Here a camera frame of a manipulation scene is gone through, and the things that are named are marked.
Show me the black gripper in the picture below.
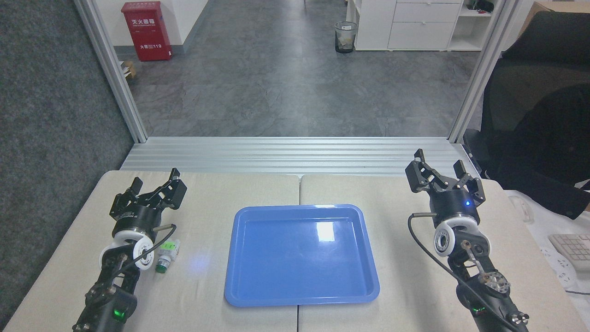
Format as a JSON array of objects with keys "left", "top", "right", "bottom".
[
  {"left": 109, "top": 168, "right": 188, "bottom": 233},
  {"left": 405, "top": 148, "right": 486, "bottom": 221}
]

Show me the green and white switch part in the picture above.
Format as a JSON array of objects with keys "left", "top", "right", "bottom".
[{"left": 154, "top": 239, "right": 181, "bottom": 274}]

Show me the blue plastic tray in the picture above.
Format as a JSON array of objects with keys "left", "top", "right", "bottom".
[{"left": 224, "top": 204, "right": 381, "bottom": 308}]

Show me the black jacket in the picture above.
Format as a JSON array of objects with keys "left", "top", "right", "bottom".
[{"left": 494, "top": 85, "right": 590, "bottom": 220}]

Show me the white power strip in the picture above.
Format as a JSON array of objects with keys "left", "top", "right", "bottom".
[{"left": 539, "top": 248, "right": 578, "bottom": 290}]

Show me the white computer keyboard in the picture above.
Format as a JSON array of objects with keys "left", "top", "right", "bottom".
[{"left": 548, "top": 233, "right": 590, "bottom": 272}]

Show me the silver ribbed aluminium platform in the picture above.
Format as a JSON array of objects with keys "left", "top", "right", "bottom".
[{"left": 119, "top": 136, "right": 481, "bottom": 178}]

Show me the black office chair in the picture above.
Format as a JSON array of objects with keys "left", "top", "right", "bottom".
[{"left": 462, "top": 10, "right": 590, "bottom": 185}]

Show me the white drawer cabinet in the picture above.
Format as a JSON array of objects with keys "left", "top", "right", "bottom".
[{"left": 346, "top": 0, "right": 493, "bottom": 52}]

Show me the red fire extinguisher box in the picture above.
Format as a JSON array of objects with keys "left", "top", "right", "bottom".
[{"left": 121, "top": 1, "right": 173, "bottom": 62}]

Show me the black mesh trash bin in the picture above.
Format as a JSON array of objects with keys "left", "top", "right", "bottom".
[{"left": 334, "top": 21, "right": 359, "bottom": 54}]

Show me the brown cardboard box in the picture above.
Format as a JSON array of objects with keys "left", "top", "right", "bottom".
[{"left": 517, "top": 0, "right": 590, "bottom": 38}]

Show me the silver aluminium post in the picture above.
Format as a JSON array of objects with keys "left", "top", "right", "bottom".
[
  {"left": 74, "top": 0, "right": 148, "bottom": 144},
  {"left": 447, "top": 0, "right": 525, "bottom": 144}
]

